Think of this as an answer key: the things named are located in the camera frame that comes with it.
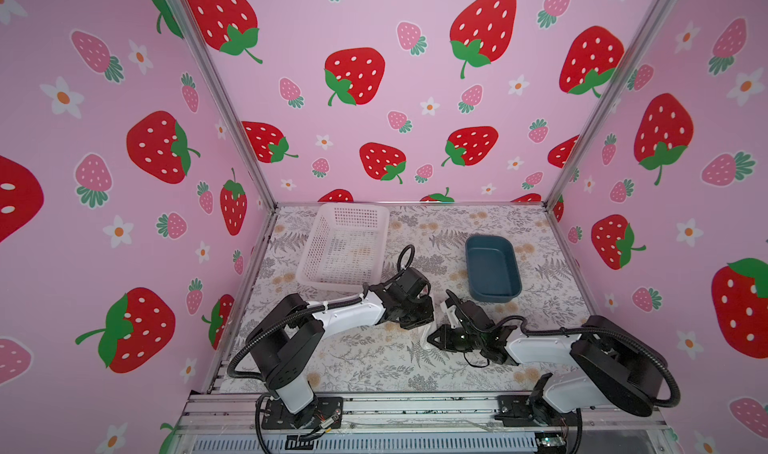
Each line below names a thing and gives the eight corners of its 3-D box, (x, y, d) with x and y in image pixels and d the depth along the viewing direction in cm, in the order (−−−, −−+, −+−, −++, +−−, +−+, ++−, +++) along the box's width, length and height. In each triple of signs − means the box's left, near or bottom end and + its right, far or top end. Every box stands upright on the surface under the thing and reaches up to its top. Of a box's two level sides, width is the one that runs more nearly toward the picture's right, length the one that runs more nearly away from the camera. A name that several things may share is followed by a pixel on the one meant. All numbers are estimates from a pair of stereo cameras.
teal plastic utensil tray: (470, 304, 96) (474, 295, 91) (459, 246, 111) (462, 235, 106) (521, 304, 96) (528, 294, 91) (504, 246, 111) (509, 235, 106)
